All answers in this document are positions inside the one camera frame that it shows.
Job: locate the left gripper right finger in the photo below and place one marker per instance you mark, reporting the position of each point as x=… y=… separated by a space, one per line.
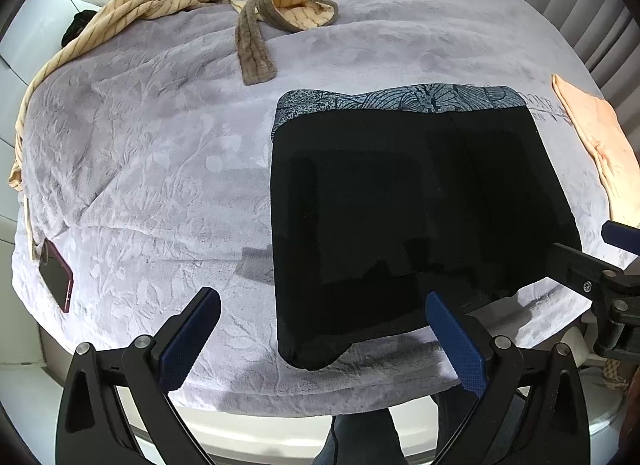
x=530 y=407

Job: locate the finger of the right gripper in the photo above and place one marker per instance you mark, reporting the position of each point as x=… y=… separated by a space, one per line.
x=621 y=235
x=584 y=274

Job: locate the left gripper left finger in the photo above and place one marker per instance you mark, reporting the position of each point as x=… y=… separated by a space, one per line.
x=92 y=423

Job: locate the black pants with patterned trim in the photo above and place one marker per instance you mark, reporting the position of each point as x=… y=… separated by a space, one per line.
x=380 y=198

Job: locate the peach folded cloth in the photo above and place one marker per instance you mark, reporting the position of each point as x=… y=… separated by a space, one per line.
x=597 y=126

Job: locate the person's jeans leg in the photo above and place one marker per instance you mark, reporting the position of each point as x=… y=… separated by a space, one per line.
x=371 y=438

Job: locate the red smartphone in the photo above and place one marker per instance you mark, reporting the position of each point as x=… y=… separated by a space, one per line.
x=57 y=275

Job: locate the grey padded headboard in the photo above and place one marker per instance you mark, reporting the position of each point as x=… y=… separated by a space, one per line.
x=606 y=38

